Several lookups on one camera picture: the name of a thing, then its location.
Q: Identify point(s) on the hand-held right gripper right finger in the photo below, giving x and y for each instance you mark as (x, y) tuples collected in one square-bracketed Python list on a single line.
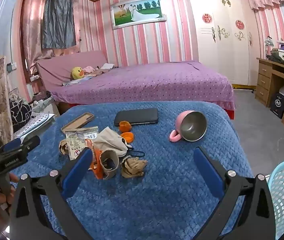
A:
[(207, 172)]

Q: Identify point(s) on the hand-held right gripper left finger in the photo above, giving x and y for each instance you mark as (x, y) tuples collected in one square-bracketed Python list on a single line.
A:
[(78, 172)]

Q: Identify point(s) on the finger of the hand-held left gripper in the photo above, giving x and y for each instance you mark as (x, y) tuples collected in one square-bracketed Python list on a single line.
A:
[(11, 144), (30, 143)]

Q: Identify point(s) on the torn cardboard tube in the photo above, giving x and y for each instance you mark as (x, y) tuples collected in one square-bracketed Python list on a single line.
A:
[(109, 172)]

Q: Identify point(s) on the silver snack wrapper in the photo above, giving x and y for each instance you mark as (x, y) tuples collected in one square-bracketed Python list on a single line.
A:
[(78, 138)]

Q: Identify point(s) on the white dotted pad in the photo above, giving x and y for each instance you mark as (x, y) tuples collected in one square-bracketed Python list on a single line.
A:
[(35, 121)]

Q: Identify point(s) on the orange snack wrapper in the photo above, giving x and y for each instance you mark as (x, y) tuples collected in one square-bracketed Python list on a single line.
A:
[(94, 155)]

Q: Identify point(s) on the black patterned cushion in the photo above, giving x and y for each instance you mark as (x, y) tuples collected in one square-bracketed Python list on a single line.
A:
[(19, 112)]

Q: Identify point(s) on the pile of grey clothes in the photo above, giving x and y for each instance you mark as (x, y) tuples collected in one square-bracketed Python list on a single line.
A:
[(40, 101)]

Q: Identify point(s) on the beige cloth bag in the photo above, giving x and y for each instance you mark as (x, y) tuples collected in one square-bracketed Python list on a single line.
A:
[(110, 137)]

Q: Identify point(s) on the pink steel-lined mug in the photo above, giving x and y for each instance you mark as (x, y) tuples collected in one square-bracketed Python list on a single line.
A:
[(189, 127)]

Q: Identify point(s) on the tan flat case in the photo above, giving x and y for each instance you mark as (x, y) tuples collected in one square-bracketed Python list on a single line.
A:
[(78, 123)]

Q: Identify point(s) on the blue fleece blanket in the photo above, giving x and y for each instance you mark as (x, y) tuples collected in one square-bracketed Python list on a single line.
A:
[(157, 192)]

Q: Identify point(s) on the crumpled brown paper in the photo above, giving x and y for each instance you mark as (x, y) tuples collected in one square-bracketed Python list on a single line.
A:
[(133, 166)]

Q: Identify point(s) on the orange peel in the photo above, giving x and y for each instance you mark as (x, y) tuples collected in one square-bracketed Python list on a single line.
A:
[(127, 137), (124, 125)]

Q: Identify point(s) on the white power strip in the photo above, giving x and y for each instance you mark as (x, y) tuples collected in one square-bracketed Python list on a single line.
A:
[(33, 78)]

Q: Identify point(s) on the black phone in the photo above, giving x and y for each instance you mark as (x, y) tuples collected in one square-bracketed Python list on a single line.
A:
[(137, 117)]

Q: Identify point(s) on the pink padded headboard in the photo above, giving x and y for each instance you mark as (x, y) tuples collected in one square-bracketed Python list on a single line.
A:
[(54, 65)]

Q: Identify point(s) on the yellow duck plush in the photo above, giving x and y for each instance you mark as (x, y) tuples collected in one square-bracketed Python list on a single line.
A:
[(77, 73)]

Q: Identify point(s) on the pink clothes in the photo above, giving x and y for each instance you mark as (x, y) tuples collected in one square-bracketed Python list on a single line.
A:
[(89, 69)]

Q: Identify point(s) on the black printed box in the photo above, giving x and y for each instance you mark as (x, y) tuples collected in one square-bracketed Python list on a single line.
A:
[(279, 105)]

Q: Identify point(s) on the white cloth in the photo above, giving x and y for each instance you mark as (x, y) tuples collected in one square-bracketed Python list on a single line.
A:
[(106, 66)]

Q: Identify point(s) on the wooden desk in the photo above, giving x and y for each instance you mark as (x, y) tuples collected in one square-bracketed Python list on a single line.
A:
[(264, 80)]

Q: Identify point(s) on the bed with purple spotted cover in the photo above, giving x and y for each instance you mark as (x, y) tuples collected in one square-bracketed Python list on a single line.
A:
[(142, 82)]

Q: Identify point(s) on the pink curtain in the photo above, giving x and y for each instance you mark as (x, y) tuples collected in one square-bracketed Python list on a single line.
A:
[(33, 25)]

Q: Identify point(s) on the white wardrobe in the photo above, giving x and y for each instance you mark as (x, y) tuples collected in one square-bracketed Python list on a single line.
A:
[(222, 55)]

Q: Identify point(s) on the grey curtain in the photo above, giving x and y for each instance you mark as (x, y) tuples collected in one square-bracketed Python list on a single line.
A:
[(58, 17)]

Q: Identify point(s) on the dark clothes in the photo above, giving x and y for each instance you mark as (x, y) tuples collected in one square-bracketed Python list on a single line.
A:
[(275, 58)]

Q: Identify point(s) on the desk lamp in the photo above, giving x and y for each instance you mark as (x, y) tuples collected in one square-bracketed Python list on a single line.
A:
[(268, 42)]

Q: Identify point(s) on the framed wedding photo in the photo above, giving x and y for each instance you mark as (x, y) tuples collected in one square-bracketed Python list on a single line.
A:
[(137, 10)]

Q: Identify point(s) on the wall socket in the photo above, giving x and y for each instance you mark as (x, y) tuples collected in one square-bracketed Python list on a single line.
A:
[(11, 66)]

